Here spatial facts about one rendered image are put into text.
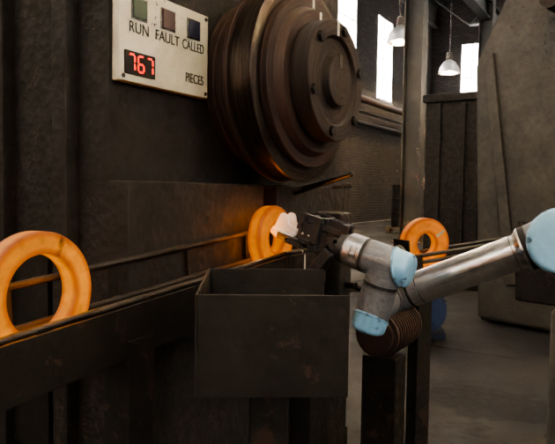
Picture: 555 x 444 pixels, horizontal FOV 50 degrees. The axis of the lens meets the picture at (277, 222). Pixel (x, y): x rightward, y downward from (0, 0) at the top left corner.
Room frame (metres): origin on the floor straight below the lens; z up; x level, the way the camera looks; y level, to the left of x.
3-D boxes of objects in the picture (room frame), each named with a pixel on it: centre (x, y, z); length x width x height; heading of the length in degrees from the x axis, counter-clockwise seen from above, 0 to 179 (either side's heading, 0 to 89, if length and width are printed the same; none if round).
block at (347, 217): (1.66, -0.15, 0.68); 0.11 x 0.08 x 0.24; 58
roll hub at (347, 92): (1.40, -0.12, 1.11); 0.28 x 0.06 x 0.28; 148
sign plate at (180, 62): (1.23, 0.24, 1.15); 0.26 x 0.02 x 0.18; 148
